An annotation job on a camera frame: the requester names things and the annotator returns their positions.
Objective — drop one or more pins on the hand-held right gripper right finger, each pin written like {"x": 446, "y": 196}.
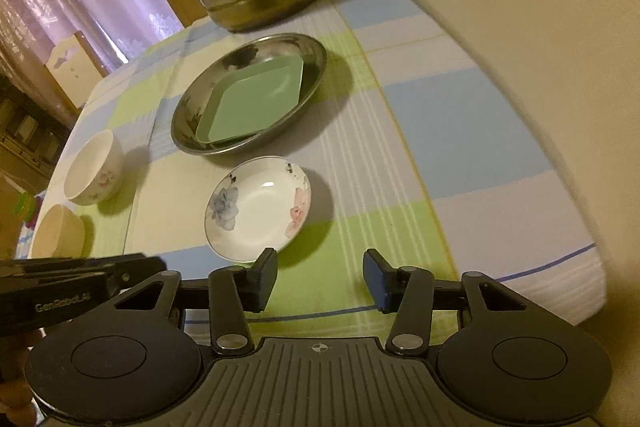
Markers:
{"x": 372, "y": 277}

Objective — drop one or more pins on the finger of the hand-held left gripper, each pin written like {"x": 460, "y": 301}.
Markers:
{"x": 140, "y": 267}

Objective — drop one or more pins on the white floral dish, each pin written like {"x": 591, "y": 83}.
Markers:
{"x": 255, "y": 217}

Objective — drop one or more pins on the white floral bowl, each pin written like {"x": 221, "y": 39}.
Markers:
{"x": 107, "y": 177}

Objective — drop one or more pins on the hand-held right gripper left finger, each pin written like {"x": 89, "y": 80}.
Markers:
{"x": 262, "y": 279}

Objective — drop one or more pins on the white wooden chair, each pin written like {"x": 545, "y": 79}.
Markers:
{"x": 70, "y": 72}

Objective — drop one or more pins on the green square plate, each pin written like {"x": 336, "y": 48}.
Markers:
{"x": 250, "y": 102}

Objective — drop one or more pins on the checked pastel tablecloth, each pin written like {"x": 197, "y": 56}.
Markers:
{"x": 450, "y": 132}

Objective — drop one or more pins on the green and purple cup stack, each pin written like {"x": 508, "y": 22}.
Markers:
{"x": 25, "y": 207}

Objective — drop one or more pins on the large stainless steel plate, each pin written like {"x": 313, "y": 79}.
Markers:
{"x": 240, "y": 57}

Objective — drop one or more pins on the cream bowl with steel lining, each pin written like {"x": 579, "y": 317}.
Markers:
{"x": 55, "y": 232}

